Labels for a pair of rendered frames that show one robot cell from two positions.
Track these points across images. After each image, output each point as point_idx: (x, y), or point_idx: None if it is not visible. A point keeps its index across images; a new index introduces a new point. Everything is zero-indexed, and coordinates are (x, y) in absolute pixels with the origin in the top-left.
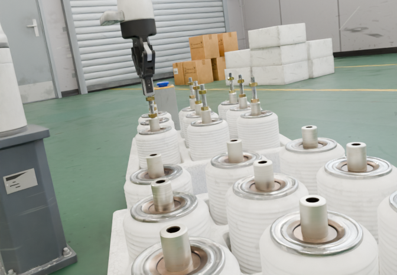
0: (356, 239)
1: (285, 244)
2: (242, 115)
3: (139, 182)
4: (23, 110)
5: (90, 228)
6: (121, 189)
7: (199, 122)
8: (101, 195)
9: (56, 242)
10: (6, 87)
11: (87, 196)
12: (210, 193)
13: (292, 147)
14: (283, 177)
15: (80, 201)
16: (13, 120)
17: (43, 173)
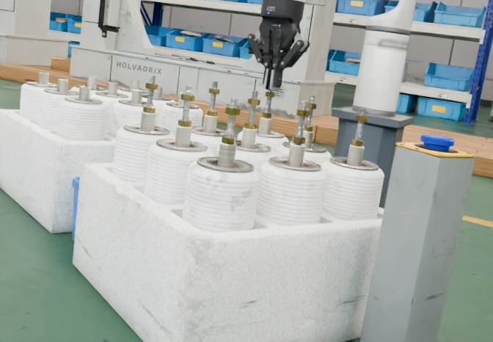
0: (78, 84)
1: (101, 86)
2: (166, 131)
3: None
4: (367, 94)
5: None
6: (452, 338)
7: (219, 133)
8: (460, 324)
9: None
10: (359, 66)
11: (483, 323)
12: None
13: (97, 100)
14: (103, 94)
15: (472, 313)
16: (354, 96)
17: (336, 151)
